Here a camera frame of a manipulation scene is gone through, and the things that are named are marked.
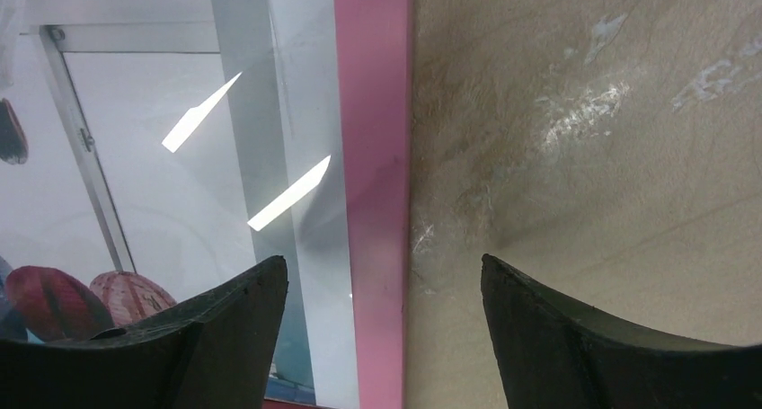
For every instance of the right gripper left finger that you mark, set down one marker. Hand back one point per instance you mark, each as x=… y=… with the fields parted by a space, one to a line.
x=211 y=351

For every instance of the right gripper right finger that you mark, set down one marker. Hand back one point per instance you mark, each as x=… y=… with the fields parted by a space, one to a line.
x=554 y=351

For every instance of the printed photo with balls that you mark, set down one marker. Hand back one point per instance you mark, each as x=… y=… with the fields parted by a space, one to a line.
x=142 y=163

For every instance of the pink picture frame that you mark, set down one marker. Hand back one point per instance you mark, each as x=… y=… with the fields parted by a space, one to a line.
x=345 y=89

